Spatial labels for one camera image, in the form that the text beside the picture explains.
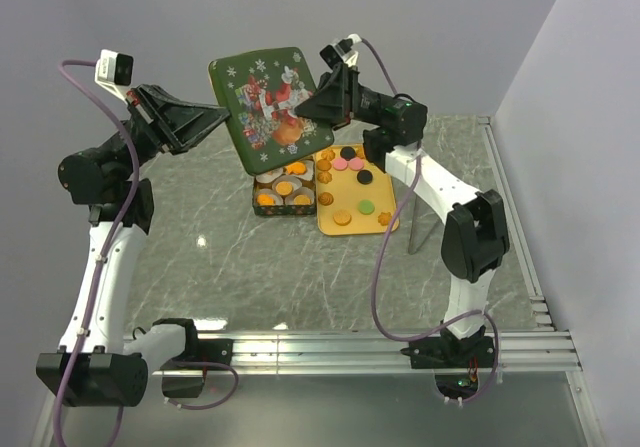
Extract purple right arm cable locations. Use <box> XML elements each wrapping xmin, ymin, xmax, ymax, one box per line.
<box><xmin>359</xmin><ymin>36</ymin><xmax>501</xmax><ymax>408</ymax></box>

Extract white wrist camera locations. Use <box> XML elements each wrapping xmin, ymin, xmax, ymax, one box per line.
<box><xmin>320</xmin><ymin>34</ymin><xmax>362</xmax><ymax>69</ymax></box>
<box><xmin>94</xmin><ymin>49</ymin><xmax>134</xmax><ymax>88</ymax></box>

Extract gold cookie tray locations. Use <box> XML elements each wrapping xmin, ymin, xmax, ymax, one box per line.
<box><xmin>313</xmin><ymin>144</ymin><xmax>399</xmax><ymax>237</ymax></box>

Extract pink round cookie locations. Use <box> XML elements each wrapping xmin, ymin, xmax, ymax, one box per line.
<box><xmin>332</xmin><ymin>158</ymin><xmax>348</xmax><ymax>171</ymax></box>

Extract gold tin lid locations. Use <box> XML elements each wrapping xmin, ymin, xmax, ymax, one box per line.
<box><xmin>208</xmin><ymin>47</ymin><xmax>334</xmax><ymax>177</ymax></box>

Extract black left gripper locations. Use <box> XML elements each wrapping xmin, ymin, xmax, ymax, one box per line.
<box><xmin>104</xmin><ymin>83</ymin><xmax>234</xmax><ymax>180</ymax></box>

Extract round tan sandwich cookie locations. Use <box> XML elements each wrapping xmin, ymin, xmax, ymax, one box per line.
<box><xmin>332</xmin><ymin>209</ymin><xmax>352</xmax><ymax>226</ymax></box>

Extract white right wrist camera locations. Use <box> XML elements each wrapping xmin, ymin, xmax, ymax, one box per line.
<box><xmin>320</xmin><ymin>34</ymin><xmax>362</xmax><ymax>69</ymax></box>

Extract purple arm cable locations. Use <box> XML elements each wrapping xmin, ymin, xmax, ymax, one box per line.
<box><xmin>359</xmin><ymin>36</ymin><xmax>501</xmax><ymax>408</ymax></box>
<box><xmin>52</xmin><ymin>59</ymin><xmax>239</xmax><ymax>447</ymax></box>

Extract green cookie tin box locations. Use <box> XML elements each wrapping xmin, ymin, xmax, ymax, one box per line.
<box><xmin>252</xmin><ymin>156</ymin><xmax>317</xmax><ymax>217</ymax></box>

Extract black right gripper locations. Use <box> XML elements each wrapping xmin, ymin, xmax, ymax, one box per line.
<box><xmin>287</xmin><ymin>65</ymin><xmax>391</xmax><ymax>135</ymax></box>

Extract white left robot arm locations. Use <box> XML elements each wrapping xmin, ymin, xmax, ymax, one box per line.
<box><xmin>36</xmin><ymin>84</ymin><xmax>229</xmax><ymax>407</ymax></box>

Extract metal tongs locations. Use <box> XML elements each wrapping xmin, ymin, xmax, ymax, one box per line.
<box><xmin>407</xmin><ymin>194</ymin><xmax>441</xmax><ymax>255</ymax></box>

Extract aluminium mounting rail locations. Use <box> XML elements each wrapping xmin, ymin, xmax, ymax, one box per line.
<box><xmin>200</xmin><ymin>330</ymin><xmax>582</xmax><ymax>375</ymax></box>

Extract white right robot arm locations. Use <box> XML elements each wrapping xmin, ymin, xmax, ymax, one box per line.
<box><xmin>296</xmin><ymin>63</ymin><xmax>510</xmax><ymax>366</ymax></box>

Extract flower shaped brown cookie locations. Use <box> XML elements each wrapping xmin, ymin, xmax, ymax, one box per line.
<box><xmin>377</xmin><ymin>212</ymin><xmax>392</xmax><ymax>226</ymax></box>

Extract black round cookie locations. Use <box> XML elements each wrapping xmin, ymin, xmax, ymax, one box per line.
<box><xmin>340</xmin><ymin>146</ymin><xmax>356</xmax><ymax>161</ymax></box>

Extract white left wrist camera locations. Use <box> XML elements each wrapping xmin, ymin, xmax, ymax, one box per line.
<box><xmin>94</xmin><ymin>49</ymin><xmax>134</xmax><ymax>88</ymax></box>

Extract swirl brown cookie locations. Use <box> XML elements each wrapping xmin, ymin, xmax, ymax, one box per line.
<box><xmin>320</xmin><ymin>148</ymin><xmax>335</xmax><ymax>162</ymax></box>

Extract round orange chip cookie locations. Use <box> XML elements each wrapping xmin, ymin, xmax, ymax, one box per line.
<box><xmin>274</xmin><ymin>181</ymin><xmax>294</xmax><ymax>197</ymax></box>

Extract green round cookie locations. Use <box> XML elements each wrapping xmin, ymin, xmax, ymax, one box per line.
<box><xmin>357</xmin><ymin>200</ymin><xmax>375</xmax><ymax>215</ymax></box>

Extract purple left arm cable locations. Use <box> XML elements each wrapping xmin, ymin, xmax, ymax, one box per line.
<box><xmin>52</xmin><ymin>59</ymin><xmax>239</xmax><ymax>447</ymax></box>

